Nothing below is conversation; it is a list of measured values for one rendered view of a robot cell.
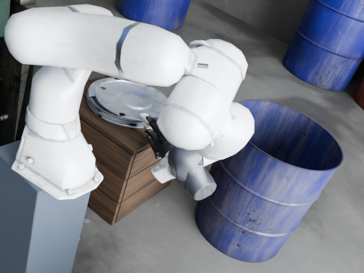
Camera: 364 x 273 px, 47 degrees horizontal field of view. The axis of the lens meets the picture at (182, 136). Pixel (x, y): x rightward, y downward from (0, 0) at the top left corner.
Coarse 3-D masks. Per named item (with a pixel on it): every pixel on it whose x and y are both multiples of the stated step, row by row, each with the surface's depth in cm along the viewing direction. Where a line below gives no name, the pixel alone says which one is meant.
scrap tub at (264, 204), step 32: (256, 128) 171; (288, 128) 170; (320, 128) 161; (224, 160) 147; (256, 160) 135; (288, 160) 174; (320, 160) 161; (224, 192) 149; (256, 192) 140; (288, 192) 138; (320, 192) 152; (224, 224) 153; (256, 224) 147; (288, 224) 149; (256, 256) 157
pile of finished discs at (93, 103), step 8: (104, 80) 161; (88, 88) 153; (104, 88) 156; (144, 88) 165; (88, 96) 150; (88, 104) 148; (96, 104) 146; (96, 112) 145; (104, 112) 144; (112, 120) 143; (120, 120) 143; (128, 120) 143
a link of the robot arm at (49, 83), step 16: (32, 80) 91; (48, 80) 90; (64, 80) 90; (80, 80) 91; (32, 96) 92; (48, 96) 89; (64, 96) 90; (80, 96) 94; (32, 112) 94; (48, 112) 92; (64, 112) 93
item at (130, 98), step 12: (108, 84) 157; (120, 84) 160; (132, 84) 163; (96, 96) 147; (108, 96) 149; (120, 96) 151; (132, 96) 153; (144, 96) 156; (156, 96) 160; (108, 108) 142; (120, 108) 145; (132, 108) 147; (144, 108) 149; (156, 108) 152
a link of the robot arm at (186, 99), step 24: (168, 96) 76; (192, 96) 72; (216, 96) 73; (168, 120) 72; (192, 120) 71; (216, 120) 74; (240, 120) 80; (192, 144) 73; (216, 144) 82; (240, 144) 81
